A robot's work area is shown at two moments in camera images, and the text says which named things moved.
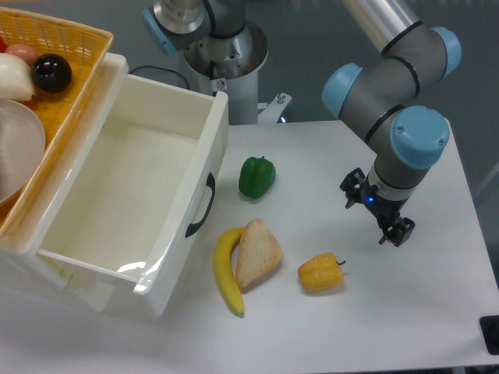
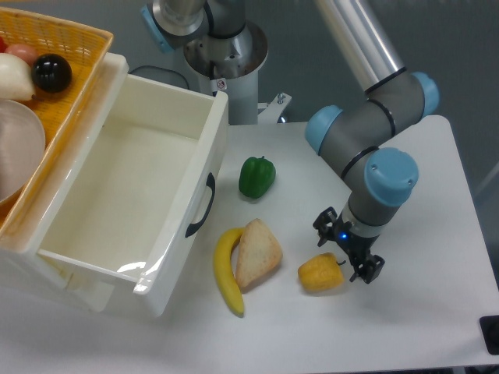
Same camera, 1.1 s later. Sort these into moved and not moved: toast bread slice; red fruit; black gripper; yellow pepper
Moved: black gripper
Not moved: yellow pepper; red fruit; toast bread slice
